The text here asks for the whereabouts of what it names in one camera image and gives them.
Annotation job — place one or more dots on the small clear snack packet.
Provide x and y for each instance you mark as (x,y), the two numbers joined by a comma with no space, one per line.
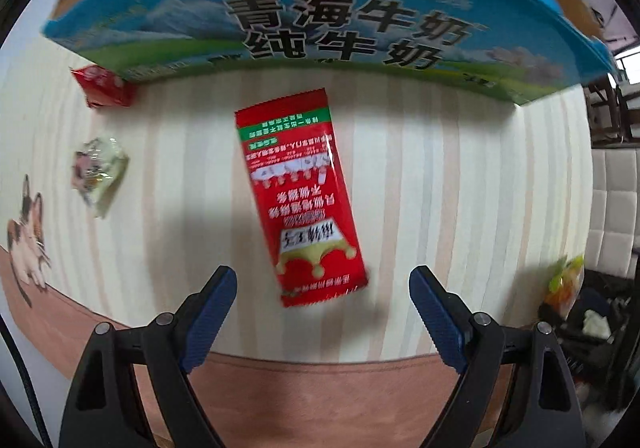
(100,173)

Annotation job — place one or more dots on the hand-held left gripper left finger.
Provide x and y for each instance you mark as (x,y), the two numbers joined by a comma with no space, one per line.
(210,318)

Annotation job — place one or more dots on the brown wooden chair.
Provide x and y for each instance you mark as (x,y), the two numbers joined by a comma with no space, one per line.
(607,108)

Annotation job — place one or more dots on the long red snack packet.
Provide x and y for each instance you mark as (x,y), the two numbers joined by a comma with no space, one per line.
(300,198)

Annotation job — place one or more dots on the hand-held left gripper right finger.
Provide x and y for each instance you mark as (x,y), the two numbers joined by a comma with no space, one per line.
(435,318)

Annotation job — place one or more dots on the white padded chair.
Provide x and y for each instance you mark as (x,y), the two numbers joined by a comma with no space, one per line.
(612,208)

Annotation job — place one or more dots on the colourful candy bag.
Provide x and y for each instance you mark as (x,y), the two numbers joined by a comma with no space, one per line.
(565,285)

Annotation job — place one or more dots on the small red snack packet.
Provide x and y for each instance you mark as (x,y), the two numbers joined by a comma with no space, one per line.
(102,86)

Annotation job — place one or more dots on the striped cat print tablecloth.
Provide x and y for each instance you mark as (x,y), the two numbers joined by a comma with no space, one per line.
(425,178)

